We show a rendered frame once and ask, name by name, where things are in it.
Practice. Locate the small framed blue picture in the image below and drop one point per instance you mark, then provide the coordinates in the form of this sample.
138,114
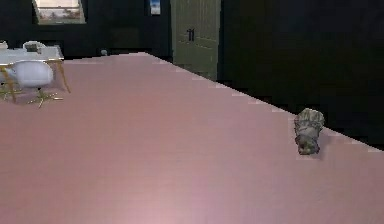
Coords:
154,7

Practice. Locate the small grey round object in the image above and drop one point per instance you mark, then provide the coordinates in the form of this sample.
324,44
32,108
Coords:
104,52

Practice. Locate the window with landscape view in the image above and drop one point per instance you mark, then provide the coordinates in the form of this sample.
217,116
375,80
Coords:
58,11

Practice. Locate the white dining table wooden legs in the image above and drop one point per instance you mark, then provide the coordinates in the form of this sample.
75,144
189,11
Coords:
20,55

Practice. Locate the grey stone bust statue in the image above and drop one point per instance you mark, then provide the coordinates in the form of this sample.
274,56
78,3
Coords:
308,130

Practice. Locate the white shell chair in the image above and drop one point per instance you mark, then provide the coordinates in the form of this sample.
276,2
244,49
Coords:
33,43
31,73

